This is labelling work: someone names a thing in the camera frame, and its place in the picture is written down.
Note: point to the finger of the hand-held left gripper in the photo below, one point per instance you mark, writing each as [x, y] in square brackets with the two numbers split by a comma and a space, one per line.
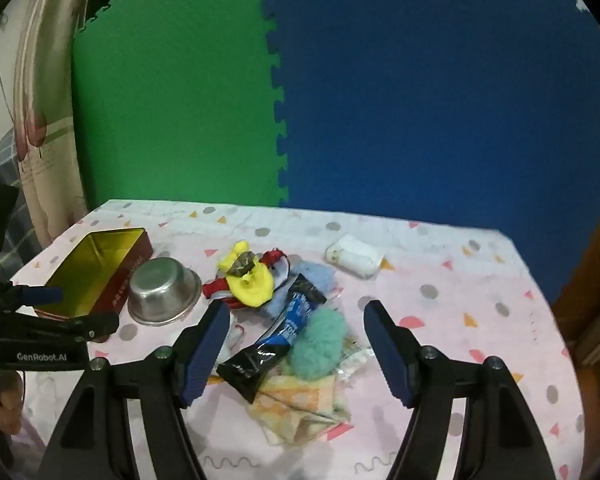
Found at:
[80, 325]
[45, 295]

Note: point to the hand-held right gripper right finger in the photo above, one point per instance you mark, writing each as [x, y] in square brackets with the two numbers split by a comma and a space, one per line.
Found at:
[385, 345]

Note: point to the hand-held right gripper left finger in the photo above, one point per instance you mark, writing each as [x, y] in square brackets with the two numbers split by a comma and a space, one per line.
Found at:
[207, 350]

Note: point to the cotton swab bag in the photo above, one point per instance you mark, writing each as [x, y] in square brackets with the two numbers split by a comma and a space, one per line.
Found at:
[352, 360]

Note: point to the teal fluffy pompom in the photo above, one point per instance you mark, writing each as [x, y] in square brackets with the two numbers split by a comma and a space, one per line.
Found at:
[315, 345]

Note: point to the red tin box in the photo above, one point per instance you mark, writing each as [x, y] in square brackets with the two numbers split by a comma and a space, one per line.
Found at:
[125, 270]

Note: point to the yellow soft toy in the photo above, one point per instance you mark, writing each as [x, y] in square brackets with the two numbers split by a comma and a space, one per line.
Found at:
[250, 285]

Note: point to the white towel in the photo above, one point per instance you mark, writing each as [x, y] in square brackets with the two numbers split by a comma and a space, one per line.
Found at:
[355, 257]

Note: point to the light blue towel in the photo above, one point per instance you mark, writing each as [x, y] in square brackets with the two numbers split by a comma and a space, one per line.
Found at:
[312, 275]

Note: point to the yellow patterned cloth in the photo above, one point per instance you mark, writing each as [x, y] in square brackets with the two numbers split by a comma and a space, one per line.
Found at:
[300, 405]

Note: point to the person's left hand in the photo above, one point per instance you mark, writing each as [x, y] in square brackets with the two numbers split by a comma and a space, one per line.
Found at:
[7, 400]

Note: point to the black blue packet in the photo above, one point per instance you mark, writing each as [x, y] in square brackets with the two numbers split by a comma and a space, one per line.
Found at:
[260, 360]

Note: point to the plaid cloth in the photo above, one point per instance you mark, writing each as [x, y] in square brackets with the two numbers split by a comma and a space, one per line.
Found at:
[15, 245]

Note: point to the red white scrunchie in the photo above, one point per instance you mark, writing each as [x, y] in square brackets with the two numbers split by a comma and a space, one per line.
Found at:
[215, 287]

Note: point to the pink patterned tablecloth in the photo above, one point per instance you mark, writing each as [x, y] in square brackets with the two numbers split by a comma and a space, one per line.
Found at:
[455, 320]

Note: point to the steel bowl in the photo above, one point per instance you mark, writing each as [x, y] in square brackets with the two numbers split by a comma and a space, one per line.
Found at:
[162, 290]

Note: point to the wooden furniture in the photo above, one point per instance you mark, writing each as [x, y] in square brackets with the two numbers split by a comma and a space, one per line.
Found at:
[597, 350]

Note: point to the brown foam mat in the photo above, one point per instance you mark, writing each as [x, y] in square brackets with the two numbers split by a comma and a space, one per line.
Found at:
[590, 270]

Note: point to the green foam mat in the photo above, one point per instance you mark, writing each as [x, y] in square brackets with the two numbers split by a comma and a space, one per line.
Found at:
[180, 100]

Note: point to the blue foam mat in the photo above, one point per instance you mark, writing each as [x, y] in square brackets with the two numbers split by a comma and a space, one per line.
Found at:
[430, 110]

